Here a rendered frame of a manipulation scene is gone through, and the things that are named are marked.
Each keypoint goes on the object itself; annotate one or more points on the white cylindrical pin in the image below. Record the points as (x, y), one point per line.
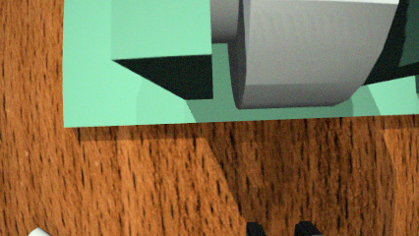
(38, 232)

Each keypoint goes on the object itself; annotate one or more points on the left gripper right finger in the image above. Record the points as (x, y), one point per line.
(306, 228)

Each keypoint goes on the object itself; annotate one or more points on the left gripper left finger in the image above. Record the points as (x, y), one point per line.
(254, 229)

